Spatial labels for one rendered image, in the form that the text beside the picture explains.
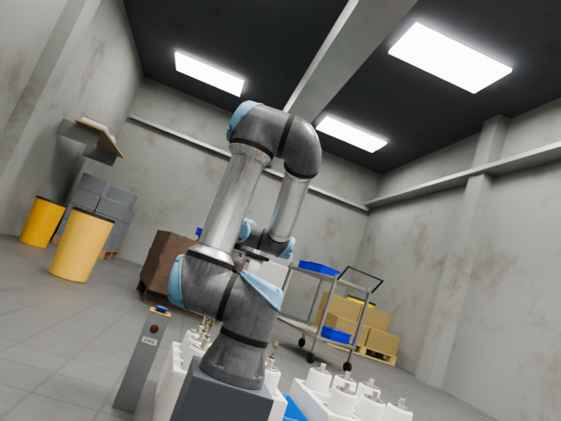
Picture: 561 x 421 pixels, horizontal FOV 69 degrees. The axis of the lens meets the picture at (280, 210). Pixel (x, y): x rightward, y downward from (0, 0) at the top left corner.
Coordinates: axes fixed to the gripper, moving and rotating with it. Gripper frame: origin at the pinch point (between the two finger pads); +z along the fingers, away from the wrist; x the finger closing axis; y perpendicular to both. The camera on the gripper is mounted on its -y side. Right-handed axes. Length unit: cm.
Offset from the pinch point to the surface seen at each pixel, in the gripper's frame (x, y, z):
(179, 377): 3.8, 9.0, 18.7
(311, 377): 10, -52, 13
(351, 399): 34, -42, 11
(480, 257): -52, -430, -129
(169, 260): -200, -110, -6
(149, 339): -10.3, 14.9, 12.3
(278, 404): 22.2, -18.6, 18.4
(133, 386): -9.9, 14.3, 27.2
